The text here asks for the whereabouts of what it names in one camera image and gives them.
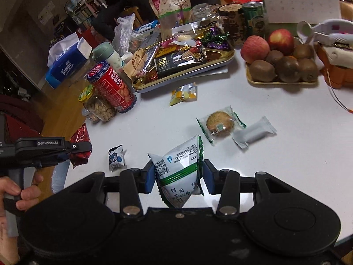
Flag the plain white bar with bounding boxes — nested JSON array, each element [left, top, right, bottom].
[[232, 115, 277, 150]]

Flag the brown kiwi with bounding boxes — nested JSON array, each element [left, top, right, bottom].
[[265, 50, 285, 66], [249, 59, 277, 82], [276, 55, 302, 83], [293, 43, 314, 60], [297, 57, 319, 82]]

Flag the clear plastic bag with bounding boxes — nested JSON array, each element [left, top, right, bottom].
[[111, 13, 136, 56]]

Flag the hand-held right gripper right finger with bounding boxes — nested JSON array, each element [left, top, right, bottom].
[[202, 159, 295, 217]]

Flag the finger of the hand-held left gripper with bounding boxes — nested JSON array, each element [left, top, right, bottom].
[[65, 142, 93, 156], [56, 152, 74, 163]]

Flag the beige fruit tray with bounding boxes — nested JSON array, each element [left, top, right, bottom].
[[245, 61, 321, 86]]

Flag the green drink can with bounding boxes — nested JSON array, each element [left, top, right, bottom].
[[242, 1, 266, 38]]

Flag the small blue white box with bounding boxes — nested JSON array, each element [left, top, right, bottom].
[[136, 20, 160, 34]]

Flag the empty clear glass jar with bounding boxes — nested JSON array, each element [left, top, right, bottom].
[[191, 3, 219, 30]]

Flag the purple candy wrappers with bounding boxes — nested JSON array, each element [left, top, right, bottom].
[[205, 27, 230, 52]]

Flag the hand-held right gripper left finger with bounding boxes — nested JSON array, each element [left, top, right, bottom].
[[68, 163, 157, 217]]

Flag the gold tray full of snacks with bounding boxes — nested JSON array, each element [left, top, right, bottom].
[[131, 28, 236, 94]]

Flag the clear plastic container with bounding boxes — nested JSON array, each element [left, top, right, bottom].
[[66, 60, 95, 87]]

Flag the tall tree print bag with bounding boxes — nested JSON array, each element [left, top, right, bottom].
[[150, 0, 193, 41]]

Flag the orange box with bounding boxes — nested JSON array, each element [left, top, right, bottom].
[[314, 42, 353, 89]]

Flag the red foil snack packet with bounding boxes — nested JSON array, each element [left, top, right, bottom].
[[68, 122, 92, 171]]

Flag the round cookie clear packet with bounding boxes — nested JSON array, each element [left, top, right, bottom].
[[196, 105, 247, 146]]

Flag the pale red apple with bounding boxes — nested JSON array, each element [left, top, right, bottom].
[[240, 35, 271, 64]]

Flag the person's left hand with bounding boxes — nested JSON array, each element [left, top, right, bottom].
[[0, 174, 44, 265]]

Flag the yellow white snack packet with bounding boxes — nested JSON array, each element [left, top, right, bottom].
[[169, 82, 198, 107]]

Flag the white neck massager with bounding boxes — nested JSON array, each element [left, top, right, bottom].
[[297, 18, 353, 45]]

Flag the small glass jar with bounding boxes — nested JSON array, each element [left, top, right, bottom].
[[81, 108, 100, 124]]

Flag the white bottle green lid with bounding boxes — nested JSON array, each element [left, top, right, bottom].
[[91, 42, 125, 71]]

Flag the black snack box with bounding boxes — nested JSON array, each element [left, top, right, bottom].
[[153, 48, 208, 79]]

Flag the orange cable loop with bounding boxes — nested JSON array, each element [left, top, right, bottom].
[[325, 68, 353, 114]]

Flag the brown paper snack packet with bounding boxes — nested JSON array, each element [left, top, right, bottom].
[[123, 48, 150, 78]]

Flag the brown paper cup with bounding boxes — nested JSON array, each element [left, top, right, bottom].
[[217, 3, 246, 48]]

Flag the peanut glass jar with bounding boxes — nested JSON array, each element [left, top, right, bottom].
[[77, 83, 118, 123]]

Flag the bookshelf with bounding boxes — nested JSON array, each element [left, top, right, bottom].
[[64, 0, 103, 31]]

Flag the small blue white packet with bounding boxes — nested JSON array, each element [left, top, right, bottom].
[[108, 144, 128, 172]]

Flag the dark red apple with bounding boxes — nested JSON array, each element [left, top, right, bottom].
[[268, 28, 295, 56]]

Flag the white green snack packet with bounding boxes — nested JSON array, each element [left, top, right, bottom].
[[147, 135, 205, 209]]

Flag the red snack can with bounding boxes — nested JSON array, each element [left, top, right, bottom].
[[87, 61, 138, 114]]

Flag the white rolled towel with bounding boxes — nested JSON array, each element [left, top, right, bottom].
[[322, 45, 353, 68]]

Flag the desk calendar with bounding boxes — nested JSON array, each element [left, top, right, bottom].
[[258, 0, 343, 24]]

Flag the blue tissue box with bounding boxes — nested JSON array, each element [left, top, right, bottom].
[[45, 32, 93, 89]]

